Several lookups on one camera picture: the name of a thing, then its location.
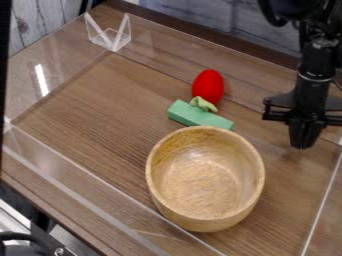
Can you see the clear acrylic tray wall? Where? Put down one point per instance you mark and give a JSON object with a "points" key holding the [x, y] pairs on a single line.
{"points": [[87, 112]]}

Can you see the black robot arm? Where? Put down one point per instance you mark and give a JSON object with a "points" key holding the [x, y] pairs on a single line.
{"points": [[318, 21]]}

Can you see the red plush strawberry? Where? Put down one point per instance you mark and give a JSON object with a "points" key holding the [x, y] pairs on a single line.
{"points": [[208, 90]]}

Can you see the wooden bowl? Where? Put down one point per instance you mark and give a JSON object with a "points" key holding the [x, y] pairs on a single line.
{"points": [[205, 175]]}

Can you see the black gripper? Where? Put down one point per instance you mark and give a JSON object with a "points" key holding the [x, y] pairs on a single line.
{"points": [[308, 117]]}

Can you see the black metal bracket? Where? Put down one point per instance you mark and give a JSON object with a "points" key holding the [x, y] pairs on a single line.
{"points": [[53, 247]]}

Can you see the green rectangular block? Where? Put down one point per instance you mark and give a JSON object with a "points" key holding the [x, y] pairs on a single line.
{"points": [[193, 116]]}

